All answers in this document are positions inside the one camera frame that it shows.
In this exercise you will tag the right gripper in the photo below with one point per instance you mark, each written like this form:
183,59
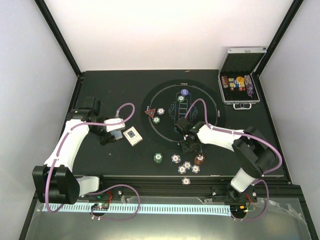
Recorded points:
185,149

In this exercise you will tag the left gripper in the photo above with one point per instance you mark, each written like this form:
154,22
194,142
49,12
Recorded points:
107,138

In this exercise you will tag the blue playing card deck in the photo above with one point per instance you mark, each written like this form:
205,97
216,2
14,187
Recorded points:
117,134

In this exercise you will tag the brown poker chip stack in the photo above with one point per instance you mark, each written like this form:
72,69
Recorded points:
199,159

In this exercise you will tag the blue orange poker chip stack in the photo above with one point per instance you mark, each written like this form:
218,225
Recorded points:
175,158

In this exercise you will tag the white playing card box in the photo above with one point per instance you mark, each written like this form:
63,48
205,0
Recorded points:
132,136

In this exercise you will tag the green poker chip stack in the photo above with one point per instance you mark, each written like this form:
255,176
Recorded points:
158,157

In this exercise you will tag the green poker chips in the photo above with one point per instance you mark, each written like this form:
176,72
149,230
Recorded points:
156,120
180,99

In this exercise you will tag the red triangular marker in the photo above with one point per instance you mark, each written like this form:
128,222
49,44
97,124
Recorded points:
150,112

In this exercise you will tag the purple small blind button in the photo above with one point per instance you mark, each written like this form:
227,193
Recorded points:
184,92

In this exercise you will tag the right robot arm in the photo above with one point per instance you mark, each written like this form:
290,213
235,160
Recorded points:
257,156

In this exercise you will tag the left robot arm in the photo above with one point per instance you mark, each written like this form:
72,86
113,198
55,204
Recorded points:
54,181

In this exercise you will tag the round black poker mat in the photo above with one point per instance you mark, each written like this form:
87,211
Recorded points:
165,96

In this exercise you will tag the brown chips row in case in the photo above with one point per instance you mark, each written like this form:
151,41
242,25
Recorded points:
224,82

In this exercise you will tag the aluminium poker case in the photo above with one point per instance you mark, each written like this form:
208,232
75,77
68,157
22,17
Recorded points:
236,76

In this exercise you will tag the yellow button in case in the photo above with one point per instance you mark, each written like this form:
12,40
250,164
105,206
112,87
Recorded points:
240,79

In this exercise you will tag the purple chips row in case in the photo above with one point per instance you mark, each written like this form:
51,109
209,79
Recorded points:
249,85

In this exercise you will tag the blue chip on rail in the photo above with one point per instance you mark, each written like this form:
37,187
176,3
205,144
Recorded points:
186,181

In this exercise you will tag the white slotted cable duct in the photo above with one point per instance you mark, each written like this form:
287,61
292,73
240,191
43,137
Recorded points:
131,208

